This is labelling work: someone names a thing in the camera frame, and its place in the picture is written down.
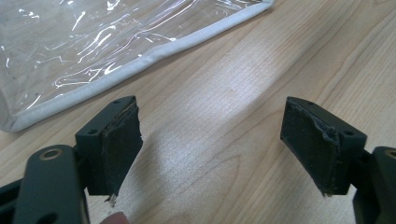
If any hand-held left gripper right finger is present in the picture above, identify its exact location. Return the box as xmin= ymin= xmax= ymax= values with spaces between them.
xmin=279 ymin=96 xmax=368 ymax=197

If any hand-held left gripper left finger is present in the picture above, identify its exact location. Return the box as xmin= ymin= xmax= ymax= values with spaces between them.
xmin=75 ymin=95 xmax=144 ymax=198

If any clear plastic bag white trim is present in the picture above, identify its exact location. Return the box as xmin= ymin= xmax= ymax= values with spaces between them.
xmin=0 ymin=0 xmax=276 ymax=133

